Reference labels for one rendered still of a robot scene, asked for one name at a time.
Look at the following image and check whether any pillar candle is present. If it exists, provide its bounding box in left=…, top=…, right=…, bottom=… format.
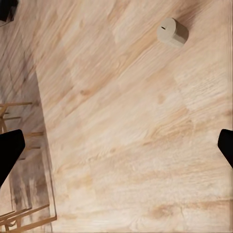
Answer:
left=156, top=18, right=189, bottom=48

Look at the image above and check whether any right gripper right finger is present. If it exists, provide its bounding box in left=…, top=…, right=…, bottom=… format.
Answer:
left=217, top=129, right=233, bottom=168

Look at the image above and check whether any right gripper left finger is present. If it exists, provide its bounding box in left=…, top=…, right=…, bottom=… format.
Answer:
left=0, top=129, right=26, bottom=188

